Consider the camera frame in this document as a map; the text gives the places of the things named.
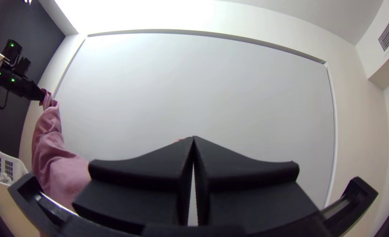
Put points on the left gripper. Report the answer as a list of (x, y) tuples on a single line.
[(30, 90)]

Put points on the pink t-shirt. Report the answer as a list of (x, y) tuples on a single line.
[(54, 158)]

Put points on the heap of clothes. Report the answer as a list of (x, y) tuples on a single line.
[(4, 178)]

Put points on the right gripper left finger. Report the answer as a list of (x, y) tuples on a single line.
[(141, 187)]

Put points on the white wall air vent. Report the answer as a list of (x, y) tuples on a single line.
[(387, 37)]

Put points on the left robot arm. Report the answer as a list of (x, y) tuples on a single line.
[(11, 62)]

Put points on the white laundry basket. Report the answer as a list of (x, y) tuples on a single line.
[(0, 161)]

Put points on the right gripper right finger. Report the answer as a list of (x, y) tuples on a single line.
[(247, 191)]

